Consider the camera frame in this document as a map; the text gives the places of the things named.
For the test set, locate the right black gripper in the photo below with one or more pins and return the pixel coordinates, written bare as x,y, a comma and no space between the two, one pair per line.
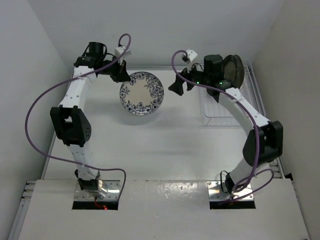
177,86

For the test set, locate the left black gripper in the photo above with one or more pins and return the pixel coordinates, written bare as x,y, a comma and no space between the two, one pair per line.
122,76

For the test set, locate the blue floral plate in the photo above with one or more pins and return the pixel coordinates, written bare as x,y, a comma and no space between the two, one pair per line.
143,94

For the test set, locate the striped dark rim plate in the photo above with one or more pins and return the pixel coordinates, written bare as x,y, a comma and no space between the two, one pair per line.
229,68

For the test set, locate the silver rim plate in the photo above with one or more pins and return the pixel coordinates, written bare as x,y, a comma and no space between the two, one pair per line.
239,72

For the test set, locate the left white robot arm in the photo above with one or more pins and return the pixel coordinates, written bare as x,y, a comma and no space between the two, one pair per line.
68,118

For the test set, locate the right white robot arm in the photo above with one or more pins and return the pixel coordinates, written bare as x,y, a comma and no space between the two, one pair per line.
222,78

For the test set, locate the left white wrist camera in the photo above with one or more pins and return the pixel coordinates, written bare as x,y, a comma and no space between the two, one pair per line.
121,52

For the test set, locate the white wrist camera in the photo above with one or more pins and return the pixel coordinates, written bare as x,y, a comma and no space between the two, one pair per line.
121,52
190,57

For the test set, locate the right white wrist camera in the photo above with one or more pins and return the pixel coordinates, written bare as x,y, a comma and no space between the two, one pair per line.
190,57

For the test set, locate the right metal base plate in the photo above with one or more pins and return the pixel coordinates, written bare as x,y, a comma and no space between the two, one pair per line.
216,194

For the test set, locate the metal base plate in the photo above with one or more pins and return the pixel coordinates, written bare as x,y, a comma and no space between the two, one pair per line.
216,194
110,191

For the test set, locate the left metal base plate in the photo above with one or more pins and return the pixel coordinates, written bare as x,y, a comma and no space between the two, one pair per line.
110,191

